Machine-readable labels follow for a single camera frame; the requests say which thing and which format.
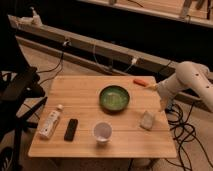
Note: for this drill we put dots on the green ceramic bowl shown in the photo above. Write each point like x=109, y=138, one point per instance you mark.
x=114, y=98

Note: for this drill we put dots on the wooden table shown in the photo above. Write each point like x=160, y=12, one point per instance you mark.
x=86, y=131

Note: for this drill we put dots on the white device on rail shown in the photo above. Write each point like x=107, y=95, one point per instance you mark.
x=35, y=19

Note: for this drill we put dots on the long metal rail beam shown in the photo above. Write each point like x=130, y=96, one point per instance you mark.
x=85, y=50

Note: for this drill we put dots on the black chair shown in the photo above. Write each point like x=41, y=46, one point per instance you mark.
x=18, y=81

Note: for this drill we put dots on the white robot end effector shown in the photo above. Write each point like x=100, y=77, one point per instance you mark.
x=165, y=94

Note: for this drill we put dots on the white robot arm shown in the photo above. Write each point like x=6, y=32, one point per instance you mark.
x=188, y=75

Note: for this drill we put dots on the black remote control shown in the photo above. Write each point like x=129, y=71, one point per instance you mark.
x=70, y=131

